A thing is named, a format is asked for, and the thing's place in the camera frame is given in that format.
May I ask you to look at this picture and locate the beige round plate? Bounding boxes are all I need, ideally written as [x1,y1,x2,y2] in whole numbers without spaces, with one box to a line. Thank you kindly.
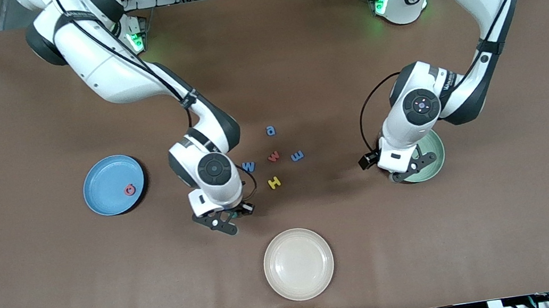
[259,223,339,306]

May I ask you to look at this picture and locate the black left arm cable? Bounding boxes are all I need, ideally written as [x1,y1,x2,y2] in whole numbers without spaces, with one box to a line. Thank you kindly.
[342,0,549,159]

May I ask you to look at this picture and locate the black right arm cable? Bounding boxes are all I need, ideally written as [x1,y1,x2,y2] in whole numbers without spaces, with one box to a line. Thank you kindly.
[52,0,260,224]

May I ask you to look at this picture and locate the blue round plate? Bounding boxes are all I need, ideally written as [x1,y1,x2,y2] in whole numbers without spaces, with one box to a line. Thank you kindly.
[78,151,149,220]

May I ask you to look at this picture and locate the green round plate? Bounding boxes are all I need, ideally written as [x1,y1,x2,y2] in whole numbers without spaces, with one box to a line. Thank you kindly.
[385,125,449,186]

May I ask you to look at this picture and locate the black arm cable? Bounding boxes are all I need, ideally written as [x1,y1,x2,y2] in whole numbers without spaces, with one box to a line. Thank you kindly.
[52,0,260,224]
[342,0,549,159]

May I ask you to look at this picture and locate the brown table cover mat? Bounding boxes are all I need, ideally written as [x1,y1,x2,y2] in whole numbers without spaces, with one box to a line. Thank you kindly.
[0,0,549,308]

